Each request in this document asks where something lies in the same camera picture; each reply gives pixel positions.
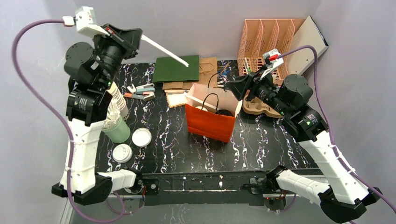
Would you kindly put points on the green paper bag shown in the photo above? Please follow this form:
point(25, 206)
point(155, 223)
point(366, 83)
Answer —
point(168, 69)

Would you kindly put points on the white lids partial stack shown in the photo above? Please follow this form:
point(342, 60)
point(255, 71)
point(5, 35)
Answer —
point(141, 137)

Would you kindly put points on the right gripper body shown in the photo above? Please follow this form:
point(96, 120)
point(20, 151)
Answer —
point(248, 85)

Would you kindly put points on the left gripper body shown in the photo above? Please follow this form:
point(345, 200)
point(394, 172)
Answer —
point(124, 39)

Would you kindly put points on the white cup lids stack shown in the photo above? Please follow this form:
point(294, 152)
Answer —
point(122, 153)

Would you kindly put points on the white board panel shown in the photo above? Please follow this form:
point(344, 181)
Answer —
point(307, 34)

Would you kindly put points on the metal base rail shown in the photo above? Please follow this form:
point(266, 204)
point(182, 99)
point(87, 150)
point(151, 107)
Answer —
point(230, 187)

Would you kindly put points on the single white cup lid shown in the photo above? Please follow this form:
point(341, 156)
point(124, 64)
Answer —
point(201, 108)

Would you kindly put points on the tall stack paper cups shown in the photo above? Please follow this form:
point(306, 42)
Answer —
point(120, 100)

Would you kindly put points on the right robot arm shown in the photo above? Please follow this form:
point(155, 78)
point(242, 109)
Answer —
point(343, 198)

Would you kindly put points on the brown kraft paper bag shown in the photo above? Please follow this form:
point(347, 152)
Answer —
point(207, 68)

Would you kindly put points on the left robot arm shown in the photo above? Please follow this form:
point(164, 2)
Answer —
point(92, 69)

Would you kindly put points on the pink desk file organizer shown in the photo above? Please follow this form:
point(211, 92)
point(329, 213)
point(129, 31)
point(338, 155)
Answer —
point(262, 35)

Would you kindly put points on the orange paper bag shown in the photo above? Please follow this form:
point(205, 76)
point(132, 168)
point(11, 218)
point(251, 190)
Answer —
point(210, 124)

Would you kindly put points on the stack of pulp cup carriers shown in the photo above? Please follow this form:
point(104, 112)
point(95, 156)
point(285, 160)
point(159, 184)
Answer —
point(257, 107)

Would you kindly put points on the green cup of straws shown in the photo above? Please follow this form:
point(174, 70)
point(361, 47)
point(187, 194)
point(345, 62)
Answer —
point(114, 126)

